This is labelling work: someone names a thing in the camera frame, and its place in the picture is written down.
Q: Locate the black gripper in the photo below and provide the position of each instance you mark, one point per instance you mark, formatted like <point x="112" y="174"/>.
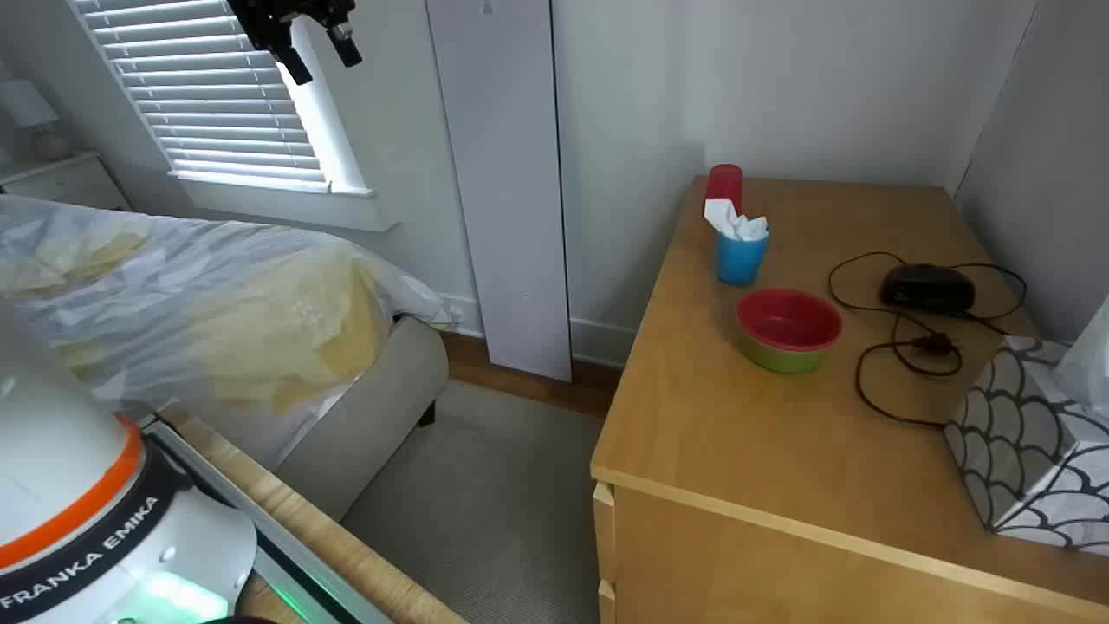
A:
<point x="271" y="18"/>

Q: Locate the red plastic bowl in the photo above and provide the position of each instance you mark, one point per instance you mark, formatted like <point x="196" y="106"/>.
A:
<point x="789" y="315"/>

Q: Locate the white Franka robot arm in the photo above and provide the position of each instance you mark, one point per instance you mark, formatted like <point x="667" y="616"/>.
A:
<point x="82" y="507"/>

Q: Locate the white window blinds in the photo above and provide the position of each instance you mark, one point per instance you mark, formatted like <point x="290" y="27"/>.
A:
<point x="209" y="91"/>

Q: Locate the white window sill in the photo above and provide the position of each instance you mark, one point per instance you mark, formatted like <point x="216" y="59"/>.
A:
<point x="290" y="206"/>

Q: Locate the white tall board panel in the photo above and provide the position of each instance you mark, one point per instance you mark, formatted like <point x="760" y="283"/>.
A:
<point x="507" y="174"/>

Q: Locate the white nightstand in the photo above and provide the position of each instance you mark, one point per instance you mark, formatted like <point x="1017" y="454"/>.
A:
<point x="69" y="181"/>

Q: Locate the white table lamp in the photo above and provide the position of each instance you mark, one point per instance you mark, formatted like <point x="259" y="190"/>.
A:
<point x="28" y="114"/>

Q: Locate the beige bed base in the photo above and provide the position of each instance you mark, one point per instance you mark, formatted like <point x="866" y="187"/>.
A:
<point x="367" y="428"/>

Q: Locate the red plastic cup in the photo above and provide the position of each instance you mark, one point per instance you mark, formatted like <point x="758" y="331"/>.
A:
<point x="724" y="181"/>

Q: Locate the white crumpled tissue in cup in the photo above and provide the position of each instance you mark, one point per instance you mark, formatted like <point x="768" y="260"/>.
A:
<point x="728" y="219"/>

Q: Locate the blue plastic cup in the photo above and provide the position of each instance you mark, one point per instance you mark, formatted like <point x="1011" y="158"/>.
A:
<point x="739" y="265"/>

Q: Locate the wood edged robot table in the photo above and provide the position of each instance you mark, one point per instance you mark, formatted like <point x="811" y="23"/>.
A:
<point x="313" y="531"/>

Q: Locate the grey carpet rug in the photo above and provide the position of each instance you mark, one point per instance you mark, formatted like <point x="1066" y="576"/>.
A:
<point x="486" y="507"/>

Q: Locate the green plastic bowl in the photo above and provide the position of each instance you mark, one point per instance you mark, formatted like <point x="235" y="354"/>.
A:
<point x="784" y="362"/>

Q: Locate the light wooden dresser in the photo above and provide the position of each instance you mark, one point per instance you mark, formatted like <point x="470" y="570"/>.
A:
<point x="751" y="461"/>

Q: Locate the white tissue in box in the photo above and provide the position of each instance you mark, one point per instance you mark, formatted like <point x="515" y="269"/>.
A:
<point x="1089" y="358"/>

